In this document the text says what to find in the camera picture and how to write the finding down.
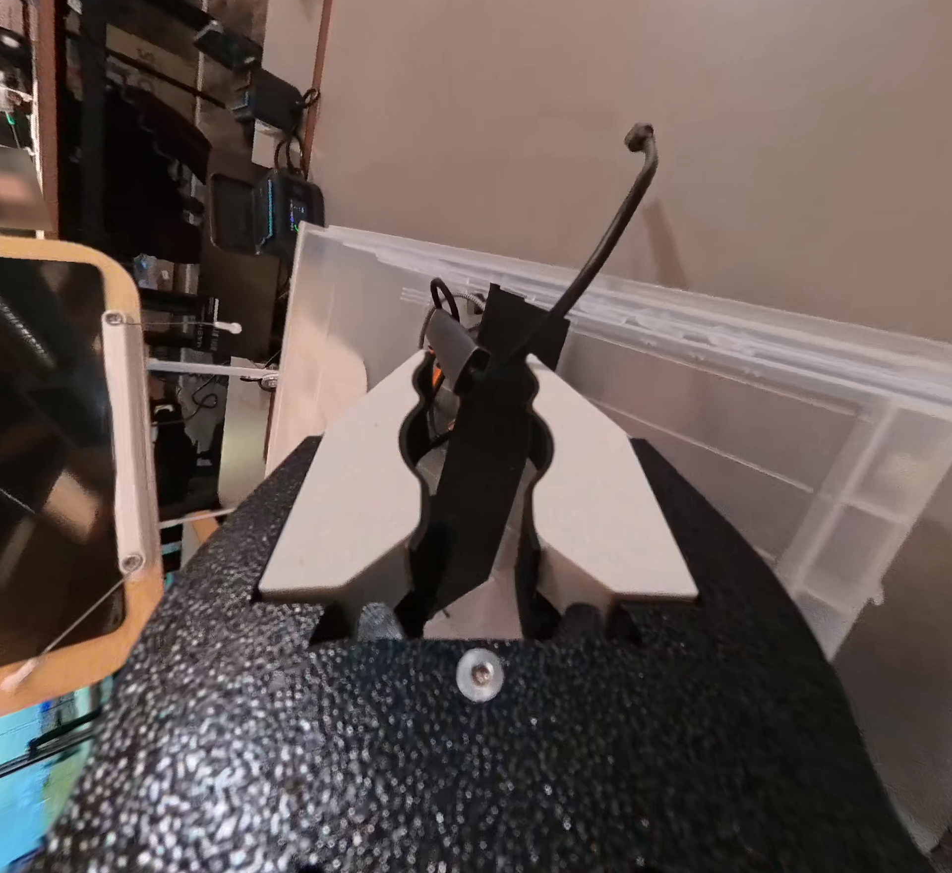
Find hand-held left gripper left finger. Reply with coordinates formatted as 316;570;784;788
257;349;435;640

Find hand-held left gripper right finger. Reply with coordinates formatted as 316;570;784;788
518;357;700;640

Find clear plastic storage bin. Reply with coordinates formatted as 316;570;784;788
266;222;952;666

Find grey usb hub with cable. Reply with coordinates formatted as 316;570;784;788
416;122;659;614

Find black printed box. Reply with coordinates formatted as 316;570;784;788
141;293;224;353

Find wood framed dark panel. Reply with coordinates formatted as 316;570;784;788
0;237;165;710

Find black power station with screen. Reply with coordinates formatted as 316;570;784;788
208;170;326;257

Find black charger block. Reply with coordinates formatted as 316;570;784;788
231;66;306;126

